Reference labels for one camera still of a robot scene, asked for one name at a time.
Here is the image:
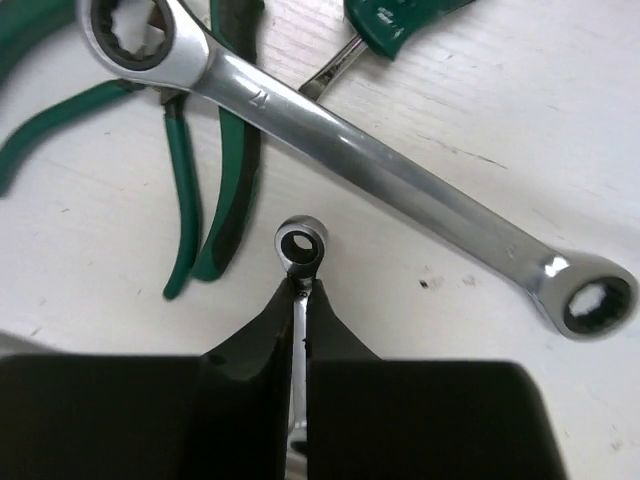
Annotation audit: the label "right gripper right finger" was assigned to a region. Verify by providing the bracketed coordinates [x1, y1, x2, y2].
[307, 283, 566, 479]

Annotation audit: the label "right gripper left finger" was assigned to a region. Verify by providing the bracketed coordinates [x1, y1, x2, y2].
[1, 281, 293, 479]

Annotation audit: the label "small silver ratchet wrench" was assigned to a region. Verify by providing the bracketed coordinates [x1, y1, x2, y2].
[274, 215, 328, 479]

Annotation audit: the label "large silver ratchet wrench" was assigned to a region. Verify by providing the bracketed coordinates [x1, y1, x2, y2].
[76, 1, 639, 340]

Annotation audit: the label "green stubby screwdriver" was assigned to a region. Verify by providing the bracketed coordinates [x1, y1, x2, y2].
[298, 0, 471, 101]

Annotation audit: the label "green handled cutters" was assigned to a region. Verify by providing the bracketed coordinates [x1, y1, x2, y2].
[158, 0, 266, 301]

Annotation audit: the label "green handled pliers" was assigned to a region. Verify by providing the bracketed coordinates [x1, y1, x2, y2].
[1, 0, 142, 195]

